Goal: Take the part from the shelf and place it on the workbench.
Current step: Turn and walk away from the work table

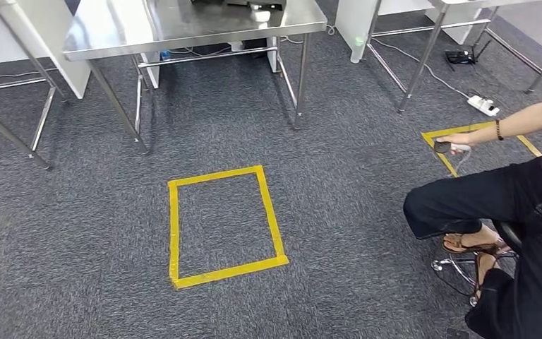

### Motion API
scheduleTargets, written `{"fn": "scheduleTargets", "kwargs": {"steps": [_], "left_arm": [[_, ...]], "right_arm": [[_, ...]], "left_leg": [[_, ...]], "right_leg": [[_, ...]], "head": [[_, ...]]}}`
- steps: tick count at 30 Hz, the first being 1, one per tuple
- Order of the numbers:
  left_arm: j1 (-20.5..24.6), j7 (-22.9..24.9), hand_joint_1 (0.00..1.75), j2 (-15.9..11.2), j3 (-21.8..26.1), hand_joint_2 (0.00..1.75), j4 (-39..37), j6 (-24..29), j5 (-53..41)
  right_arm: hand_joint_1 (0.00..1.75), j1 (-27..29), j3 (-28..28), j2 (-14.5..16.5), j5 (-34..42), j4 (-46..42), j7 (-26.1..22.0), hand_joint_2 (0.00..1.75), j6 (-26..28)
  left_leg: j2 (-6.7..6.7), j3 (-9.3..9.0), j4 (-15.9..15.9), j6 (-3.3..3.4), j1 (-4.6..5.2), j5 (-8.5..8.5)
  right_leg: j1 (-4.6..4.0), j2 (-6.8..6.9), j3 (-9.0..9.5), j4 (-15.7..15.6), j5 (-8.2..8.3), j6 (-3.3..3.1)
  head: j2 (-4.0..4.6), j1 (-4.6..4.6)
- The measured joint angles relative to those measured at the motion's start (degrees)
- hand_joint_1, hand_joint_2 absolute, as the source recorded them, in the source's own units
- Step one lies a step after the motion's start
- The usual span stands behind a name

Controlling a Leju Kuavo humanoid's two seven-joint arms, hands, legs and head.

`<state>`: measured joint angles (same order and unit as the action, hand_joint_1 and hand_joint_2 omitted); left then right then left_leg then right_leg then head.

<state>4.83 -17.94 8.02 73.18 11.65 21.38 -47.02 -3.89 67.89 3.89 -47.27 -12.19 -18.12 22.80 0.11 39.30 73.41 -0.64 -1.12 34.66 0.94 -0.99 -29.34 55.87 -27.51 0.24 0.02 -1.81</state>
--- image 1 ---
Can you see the black and white handheld controller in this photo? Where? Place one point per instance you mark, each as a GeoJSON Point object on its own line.
{"type": "Point", "coordinates": [441, 147]}

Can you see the steel frame table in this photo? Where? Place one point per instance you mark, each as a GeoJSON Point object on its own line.
{"type": "Point", "coordinates": [43, 119]}
{"type": "Point", "coordinates": [422, 61]}

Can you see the person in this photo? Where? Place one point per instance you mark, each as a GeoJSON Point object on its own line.
{"type": "Point", "coordinates": [462, 201]}

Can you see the stainless steel workbench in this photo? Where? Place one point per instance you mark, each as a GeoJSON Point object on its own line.
{"type": "Point", "coordinates": [182, 23]}

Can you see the black stool with chrome base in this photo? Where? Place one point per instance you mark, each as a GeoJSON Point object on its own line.
{"type": "Point", "coordinates": [509, 234]}

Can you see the white power strip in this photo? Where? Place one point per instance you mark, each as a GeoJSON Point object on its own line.
{"type": "Point", "coordinates": [482, 105]}

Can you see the white panel table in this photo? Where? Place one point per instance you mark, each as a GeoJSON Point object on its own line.
{"type": "Point", "coordinates": [70, 75]}
{"type": "Point", "coordinates": [350, 18]}

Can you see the black router with antennas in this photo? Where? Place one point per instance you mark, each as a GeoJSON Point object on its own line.
{"type": "Point", "coordinates": [460, 57]}

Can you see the person's forearm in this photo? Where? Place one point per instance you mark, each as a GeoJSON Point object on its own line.
{"type": "Point", "coordinates": [528, 119]}

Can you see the person's hand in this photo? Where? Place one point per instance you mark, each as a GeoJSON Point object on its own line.
{"type": "Point", "coordinates": [460, 138]}

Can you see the yellow floor tape square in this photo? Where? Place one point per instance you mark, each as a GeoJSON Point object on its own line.
{"type": "Point", "coordinates": [173, 234]}
{"type": "Point", "coordinates": [458, 129]}

